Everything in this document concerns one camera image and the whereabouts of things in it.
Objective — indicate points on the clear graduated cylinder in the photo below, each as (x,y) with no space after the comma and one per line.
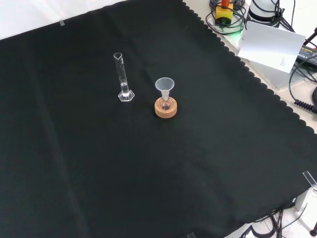
(123,84)

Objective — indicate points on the round-bottom glass flask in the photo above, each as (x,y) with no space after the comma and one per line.
(165,103)

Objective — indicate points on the clear plastic funnel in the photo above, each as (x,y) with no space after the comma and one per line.
(165,85)

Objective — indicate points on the black bench cloth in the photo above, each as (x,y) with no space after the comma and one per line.
(158,161)

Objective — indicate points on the clear tape strip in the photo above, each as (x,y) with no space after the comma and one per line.
(62,23)
(191,235)
(310,178)

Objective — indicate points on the yellow stop button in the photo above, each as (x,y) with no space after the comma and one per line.
(223,15)

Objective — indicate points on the black power adapter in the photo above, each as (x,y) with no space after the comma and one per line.
(308,54)

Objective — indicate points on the black tripod leg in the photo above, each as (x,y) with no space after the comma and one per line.
(310,37)

